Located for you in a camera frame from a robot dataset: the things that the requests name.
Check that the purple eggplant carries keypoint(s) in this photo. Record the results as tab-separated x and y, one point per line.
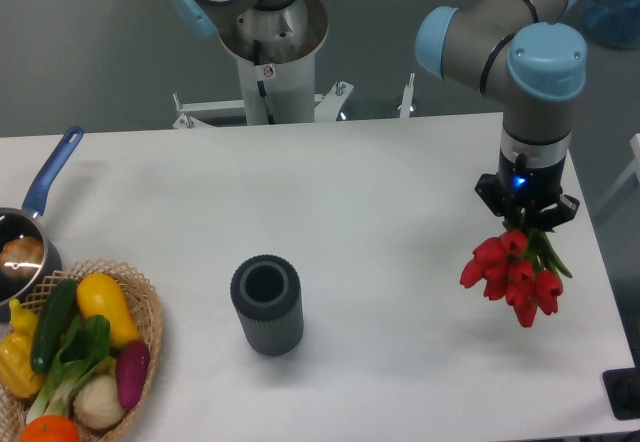
131	370

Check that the blue handled saucepan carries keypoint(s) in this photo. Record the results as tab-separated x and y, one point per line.
25	221

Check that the orange fruit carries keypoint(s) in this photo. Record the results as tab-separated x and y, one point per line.
50	428

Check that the green bok choy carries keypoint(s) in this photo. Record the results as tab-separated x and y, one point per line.
83	348

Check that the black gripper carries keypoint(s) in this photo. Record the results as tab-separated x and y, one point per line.
527	184

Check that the blue object in corner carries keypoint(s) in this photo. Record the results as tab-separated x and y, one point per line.
612	23

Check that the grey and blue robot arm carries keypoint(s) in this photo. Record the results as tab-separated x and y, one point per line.
518	54

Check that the yellow bell pepper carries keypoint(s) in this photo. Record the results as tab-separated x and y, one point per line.
16	372

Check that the white furniture edge right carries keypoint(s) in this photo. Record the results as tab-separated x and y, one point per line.
621	188

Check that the bread roll in saucepan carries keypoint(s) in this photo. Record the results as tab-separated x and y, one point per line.
21	258

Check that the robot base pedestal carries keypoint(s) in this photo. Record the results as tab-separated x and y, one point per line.
274	44

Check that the white garlic bulb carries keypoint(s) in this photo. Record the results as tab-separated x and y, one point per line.
96	406

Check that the dark grey ribbed vase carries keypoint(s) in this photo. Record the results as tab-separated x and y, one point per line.
265	291

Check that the green cucumber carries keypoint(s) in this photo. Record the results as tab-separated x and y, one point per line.
51	325

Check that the red tulip bouquet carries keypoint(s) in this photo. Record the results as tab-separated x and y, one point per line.
521	268

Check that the black device at edge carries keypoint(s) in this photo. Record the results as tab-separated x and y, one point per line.
622	388

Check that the yellow squash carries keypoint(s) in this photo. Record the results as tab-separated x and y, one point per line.
100	294

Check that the woven wicker basket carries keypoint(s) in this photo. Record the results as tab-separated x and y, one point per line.
145	308

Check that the white metal stand frame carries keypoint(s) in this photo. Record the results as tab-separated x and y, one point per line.
328	107

